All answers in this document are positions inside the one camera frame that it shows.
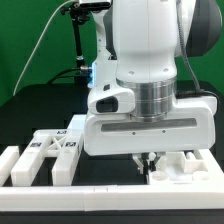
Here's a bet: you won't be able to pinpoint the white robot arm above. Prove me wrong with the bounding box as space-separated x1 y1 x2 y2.
84 0 222 170

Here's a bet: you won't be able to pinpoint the black camera stand pole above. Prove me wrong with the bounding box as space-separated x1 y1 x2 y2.
60 3 90 86

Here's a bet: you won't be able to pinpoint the white chair seat block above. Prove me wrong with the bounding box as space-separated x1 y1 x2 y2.
147 151 211 185

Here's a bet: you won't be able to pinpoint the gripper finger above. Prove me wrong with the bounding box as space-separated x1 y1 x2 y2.
149 155 162 172
132 154 144 174

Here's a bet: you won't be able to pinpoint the white cable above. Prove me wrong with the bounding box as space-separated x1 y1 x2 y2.
12 0 76 97

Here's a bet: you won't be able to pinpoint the black cables at base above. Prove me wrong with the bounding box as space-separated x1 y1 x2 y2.
46 65 94 85

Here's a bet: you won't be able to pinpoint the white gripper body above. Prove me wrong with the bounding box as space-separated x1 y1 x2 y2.
84 79 217 156

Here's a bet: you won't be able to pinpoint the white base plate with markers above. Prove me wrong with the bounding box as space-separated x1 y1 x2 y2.
67 114 86 131

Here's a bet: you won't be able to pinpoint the white U-shaped border fence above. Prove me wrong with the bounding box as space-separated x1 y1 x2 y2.
0 146 224 211

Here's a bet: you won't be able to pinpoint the white chair back frame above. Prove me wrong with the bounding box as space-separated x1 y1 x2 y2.
11 129 84 187

